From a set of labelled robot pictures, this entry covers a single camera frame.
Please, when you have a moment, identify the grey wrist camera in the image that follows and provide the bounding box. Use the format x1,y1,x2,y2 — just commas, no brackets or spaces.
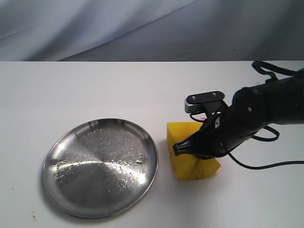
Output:
185,91,228,118

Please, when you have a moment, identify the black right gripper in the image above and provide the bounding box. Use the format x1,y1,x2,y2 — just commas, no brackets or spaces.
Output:
173,99,268,159

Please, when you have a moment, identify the black cable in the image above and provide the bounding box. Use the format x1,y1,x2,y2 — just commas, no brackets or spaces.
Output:
220,60,304,170

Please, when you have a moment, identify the round steel plate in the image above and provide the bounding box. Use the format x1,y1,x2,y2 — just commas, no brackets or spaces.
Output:
42,118,159,219

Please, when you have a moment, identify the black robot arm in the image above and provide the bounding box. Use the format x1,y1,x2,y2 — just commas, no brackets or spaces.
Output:
173,71,304,159

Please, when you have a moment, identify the white backdrop cloth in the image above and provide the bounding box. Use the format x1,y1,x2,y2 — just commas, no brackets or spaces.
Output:
0,0,304,61

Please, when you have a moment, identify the yellow sponge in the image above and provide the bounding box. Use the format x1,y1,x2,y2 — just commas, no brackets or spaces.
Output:
166,122,221,181

